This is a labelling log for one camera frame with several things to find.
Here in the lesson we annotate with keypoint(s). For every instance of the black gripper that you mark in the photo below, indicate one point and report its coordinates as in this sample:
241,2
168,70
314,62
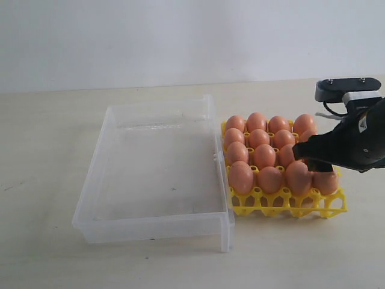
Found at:
356,143

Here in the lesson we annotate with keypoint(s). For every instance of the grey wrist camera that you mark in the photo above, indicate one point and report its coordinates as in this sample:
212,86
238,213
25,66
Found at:
332,90

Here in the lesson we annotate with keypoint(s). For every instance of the clear plastic box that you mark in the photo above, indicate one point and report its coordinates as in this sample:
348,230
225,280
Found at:
157,171

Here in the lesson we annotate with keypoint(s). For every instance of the brown egg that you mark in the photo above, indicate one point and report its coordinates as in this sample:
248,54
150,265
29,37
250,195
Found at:
269,179
278,123
264,156
306,135
326,182
283,137
258,137
237,122
298,178
233,135
237,151
303,123
241,177
255,121
286,155

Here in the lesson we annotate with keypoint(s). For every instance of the yellow plastic egg tray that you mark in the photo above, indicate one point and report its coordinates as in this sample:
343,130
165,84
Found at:
326,205

